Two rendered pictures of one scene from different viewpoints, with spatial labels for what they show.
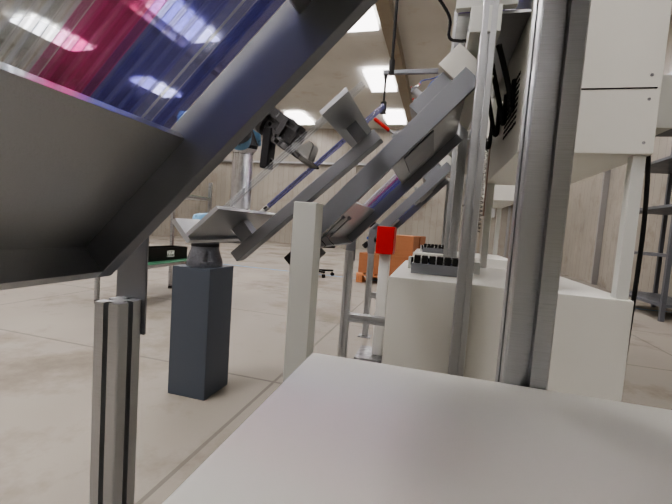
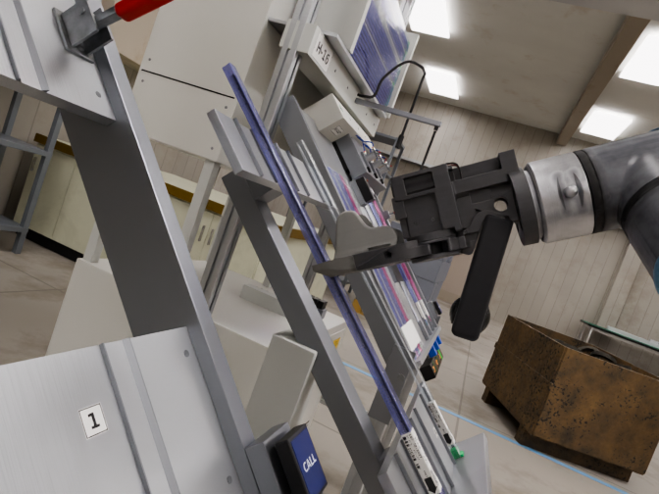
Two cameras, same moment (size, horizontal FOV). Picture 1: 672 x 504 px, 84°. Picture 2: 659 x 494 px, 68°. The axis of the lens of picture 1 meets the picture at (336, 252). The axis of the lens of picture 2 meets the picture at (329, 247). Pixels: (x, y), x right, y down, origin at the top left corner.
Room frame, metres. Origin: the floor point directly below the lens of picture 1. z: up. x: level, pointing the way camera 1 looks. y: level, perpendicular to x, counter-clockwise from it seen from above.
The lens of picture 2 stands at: (1.56, 0.09, 0.98)
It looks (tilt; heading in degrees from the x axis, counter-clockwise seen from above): 4 degrees down; 182
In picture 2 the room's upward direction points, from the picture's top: 20 degrees clockwise
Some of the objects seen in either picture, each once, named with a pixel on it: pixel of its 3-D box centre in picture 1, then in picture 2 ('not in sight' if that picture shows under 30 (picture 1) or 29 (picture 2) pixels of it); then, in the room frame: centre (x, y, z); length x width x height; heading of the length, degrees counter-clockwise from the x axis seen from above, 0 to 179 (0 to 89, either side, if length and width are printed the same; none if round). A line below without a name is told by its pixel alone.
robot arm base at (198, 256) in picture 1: (204, 254); not in sight; (1.61, 0.57, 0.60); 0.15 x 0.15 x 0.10
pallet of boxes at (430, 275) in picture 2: not in sight; (407, 275); (-4.52, 0.91, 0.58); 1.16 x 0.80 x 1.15; 164
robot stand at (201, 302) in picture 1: (201, 327); not in sight; (1.61, 0.57, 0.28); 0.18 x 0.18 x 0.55; 75
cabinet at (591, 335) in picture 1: (477, 355); not in sight; (1.39, -0.57, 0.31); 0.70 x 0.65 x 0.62; 166
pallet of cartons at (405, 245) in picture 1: (393, 257); not in sight; (5.60, -0.87, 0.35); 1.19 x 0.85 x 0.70; 162
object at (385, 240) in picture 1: (382, 291); not in sight; (2.20, -0.29, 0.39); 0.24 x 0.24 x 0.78; 76
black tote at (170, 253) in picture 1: (158, 253); not in sight; (3.35, 1.59, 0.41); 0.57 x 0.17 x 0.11; 166
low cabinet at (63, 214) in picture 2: not in sight; (195, 236); (-2.53, -1.16, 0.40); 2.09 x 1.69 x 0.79; 75
